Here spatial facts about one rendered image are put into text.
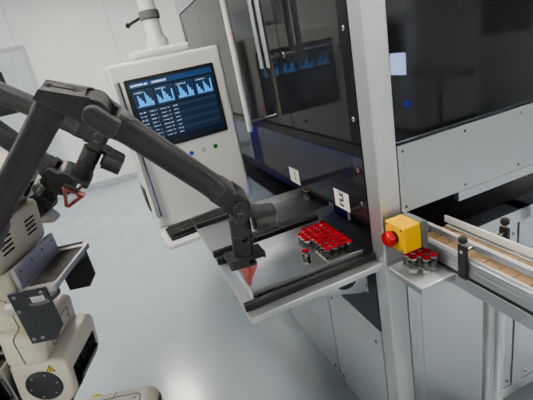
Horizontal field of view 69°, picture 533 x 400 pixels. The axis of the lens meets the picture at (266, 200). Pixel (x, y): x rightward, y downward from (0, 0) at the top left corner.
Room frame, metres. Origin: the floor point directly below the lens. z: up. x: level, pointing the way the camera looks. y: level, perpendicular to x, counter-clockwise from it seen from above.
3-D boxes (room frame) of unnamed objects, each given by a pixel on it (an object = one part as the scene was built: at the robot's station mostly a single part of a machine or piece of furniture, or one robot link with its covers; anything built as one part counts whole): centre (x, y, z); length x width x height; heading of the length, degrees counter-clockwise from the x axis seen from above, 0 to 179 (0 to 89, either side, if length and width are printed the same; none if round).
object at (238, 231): (0.92, 0.08, 1.08); 0.07 x 0.06 x 0.07; 100
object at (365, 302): (1.91, 0.03, 0.73); 1.98 x 0.01 x 0.25; 17
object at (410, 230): (0.86, -0.33, 1.00); 0.08 x 0.07 x 0.07; 107
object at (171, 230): (1.67, 0.28, 0.82); 0.40 x 0.14 x 0.02; 112
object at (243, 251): (0.92, 0.09, 1.02); 0.10 x 0.07 x 0.07; 106
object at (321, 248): (1.06, -0.12, 0.90); 0.18 x 0.02 x 0.05; 17
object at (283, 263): (1.03, -0.04, 0.90); 0.34 x 0.26 x 0.04; 107
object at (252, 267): (0.91, 0.10, 0.95); 0.07 x 0.07 x 0.09; 16
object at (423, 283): (0.86, -0.37, 0.87); 0.14 x 0.13 x 0.02; 107
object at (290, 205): (1.39, -0.04, 0.90); 0.34 x 0.26 x 0.04; 107
